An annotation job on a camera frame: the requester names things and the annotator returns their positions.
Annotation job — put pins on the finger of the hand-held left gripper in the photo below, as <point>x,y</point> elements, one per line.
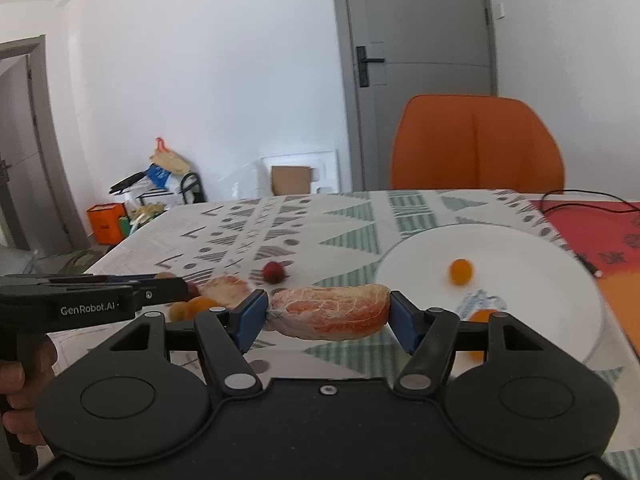
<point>165,291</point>

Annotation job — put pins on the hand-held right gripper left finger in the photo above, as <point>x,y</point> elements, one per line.
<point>252,317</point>

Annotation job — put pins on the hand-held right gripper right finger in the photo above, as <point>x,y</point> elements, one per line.
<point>404,322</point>

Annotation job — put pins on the pale pomelo segment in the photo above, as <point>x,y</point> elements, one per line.
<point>227,290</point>

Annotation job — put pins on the medium orange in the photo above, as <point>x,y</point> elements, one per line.
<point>204,304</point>

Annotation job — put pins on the small red fruit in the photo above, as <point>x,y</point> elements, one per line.
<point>273,272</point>

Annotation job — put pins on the pink pomelo segment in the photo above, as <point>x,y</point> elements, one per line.
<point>330,310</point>

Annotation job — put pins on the small orange kumquat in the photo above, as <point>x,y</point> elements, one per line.
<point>460,272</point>

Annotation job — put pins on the person's left hand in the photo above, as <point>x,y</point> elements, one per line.
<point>17,390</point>

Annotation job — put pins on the orange box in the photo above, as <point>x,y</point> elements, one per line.
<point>105,222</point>

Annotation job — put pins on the black folding cart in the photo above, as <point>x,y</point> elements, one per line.
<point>192,190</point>

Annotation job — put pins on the patterned white green tablecloth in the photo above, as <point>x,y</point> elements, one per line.
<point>310,225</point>

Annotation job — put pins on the blue plastic bag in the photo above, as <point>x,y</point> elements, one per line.
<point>157,175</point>

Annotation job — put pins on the brown cardboard box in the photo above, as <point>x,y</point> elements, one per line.
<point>291,180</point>

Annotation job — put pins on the orange chair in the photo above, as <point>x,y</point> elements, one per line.
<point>475,145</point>

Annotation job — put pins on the red orange printed mat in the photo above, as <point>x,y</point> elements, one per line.
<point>600,240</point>

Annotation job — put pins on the grey door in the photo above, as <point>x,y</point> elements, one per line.
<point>425,35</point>

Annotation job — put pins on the grey doorway frame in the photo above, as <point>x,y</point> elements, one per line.
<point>45,135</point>

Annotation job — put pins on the small white wall plate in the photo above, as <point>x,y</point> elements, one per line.
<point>501,11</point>

